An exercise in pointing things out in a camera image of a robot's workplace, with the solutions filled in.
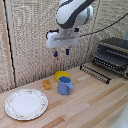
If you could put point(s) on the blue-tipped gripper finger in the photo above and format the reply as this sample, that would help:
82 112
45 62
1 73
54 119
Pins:
55 53
67 51

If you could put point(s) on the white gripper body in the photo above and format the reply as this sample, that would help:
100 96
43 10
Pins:
62 39

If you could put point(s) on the cobalt blue cup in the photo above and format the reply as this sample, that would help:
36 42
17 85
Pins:
65 85

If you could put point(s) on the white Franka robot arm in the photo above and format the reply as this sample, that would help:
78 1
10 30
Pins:
74 13

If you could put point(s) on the yellow bowl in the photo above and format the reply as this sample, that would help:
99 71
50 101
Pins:
60 75

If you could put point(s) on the orange-brown bread piece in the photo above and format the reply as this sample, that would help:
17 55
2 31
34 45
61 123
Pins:
47 84

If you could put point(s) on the black oven rack tray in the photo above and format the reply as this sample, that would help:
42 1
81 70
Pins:
95 73

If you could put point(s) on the black toaster oven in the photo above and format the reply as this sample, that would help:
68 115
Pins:
113 53

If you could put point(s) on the white floral-rimmed plate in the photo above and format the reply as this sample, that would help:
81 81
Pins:
26 104

